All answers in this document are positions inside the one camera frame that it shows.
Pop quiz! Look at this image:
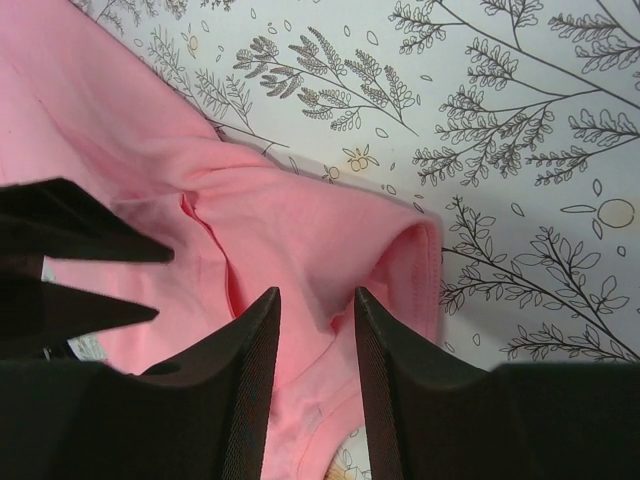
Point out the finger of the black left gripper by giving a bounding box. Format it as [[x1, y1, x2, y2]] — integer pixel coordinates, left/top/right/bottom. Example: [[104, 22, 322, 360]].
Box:
[[1, 178, 174, 263], [1, 276, 158, 360]]

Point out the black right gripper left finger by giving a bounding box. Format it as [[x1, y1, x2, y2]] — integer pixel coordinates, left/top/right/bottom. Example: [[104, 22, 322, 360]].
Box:
[[1, 287, 281, 479]]

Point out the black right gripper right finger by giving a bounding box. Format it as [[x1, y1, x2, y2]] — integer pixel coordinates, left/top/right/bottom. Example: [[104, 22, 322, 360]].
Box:
[[354, 288, 639, 479]]

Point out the pink t shirt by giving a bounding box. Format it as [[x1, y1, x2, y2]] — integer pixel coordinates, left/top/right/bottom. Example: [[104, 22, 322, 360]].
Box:
[[1, 1, 441, 479]]

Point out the floral patterned table mat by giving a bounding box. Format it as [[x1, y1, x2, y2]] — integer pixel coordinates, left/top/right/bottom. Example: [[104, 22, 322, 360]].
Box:
[[42, 0, 640, 480]]

